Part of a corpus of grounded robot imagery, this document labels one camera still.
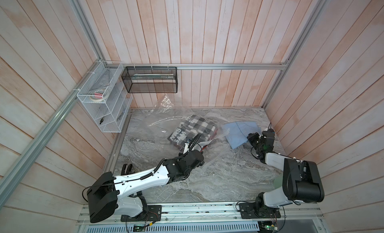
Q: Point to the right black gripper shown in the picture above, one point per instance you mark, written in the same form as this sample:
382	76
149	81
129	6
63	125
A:
251	138

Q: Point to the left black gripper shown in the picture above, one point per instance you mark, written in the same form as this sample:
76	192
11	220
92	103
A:
180	155

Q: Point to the light blue shirt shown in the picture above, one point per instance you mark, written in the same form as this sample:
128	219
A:
239	131

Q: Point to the clear plastic vacuum bag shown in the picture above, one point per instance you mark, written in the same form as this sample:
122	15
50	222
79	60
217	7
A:
166	116

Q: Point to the red black plaid shirt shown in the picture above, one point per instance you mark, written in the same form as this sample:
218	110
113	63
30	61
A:
204	144

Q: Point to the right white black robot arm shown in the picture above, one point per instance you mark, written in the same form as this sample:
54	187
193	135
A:
301	179

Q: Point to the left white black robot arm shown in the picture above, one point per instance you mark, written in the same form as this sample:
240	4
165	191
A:
120	195

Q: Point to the green cup with pens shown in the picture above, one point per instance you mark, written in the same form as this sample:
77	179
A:
278	181

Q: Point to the black tool stand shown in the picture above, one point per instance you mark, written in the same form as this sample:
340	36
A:
127	169

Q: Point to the tape roll in shelf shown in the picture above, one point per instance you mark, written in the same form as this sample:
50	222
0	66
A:
99	95

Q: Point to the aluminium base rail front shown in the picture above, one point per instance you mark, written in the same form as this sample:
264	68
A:
227	212

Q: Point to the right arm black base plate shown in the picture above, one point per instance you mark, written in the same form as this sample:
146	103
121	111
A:
252	210

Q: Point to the aluminium frame rail back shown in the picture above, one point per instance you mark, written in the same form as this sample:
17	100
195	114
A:
204	66

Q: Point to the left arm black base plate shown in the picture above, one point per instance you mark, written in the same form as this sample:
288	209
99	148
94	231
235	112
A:
151	213

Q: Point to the black wire mesh basket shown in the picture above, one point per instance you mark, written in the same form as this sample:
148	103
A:
150	79

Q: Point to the white wire mesh shelf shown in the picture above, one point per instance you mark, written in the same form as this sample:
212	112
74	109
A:
109	115

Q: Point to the aluminium frame rail right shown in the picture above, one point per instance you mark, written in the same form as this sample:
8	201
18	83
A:
294	51

